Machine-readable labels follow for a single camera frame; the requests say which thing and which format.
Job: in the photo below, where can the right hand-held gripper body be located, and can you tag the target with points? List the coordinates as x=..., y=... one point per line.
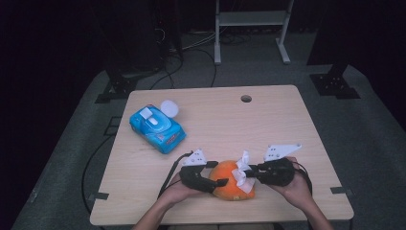
x=276, y=172

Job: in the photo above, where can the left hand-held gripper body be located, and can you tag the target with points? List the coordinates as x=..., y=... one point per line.
x=193, y=177

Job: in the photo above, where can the orange plush toy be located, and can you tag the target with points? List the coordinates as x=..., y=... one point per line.
x=223, y=185

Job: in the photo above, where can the white wet wipe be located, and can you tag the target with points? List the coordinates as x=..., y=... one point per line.
x=241, y=175

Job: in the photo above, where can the blue wet wipe pack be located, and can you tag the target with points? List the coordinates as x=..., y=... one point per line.
x=159, y=127

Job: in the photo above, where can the person's left hand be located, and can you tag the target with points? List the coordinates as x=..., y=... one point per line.
x=178, y=193

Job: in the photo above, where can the person's right hand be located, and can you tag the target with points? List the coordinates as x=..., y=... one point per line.
x=298, y=191

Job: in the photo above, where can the black tape strip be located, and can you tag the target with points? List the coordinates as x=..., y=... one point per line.
x=341, y=190
x=101, y=195

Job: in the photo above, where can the black stand base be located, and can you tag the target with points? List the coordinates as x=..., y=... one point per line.
x=116, y=89
x=333, y=84

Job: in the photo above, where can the white metal stand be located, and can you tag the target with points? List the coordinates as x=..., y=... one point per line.
x=252, y=17

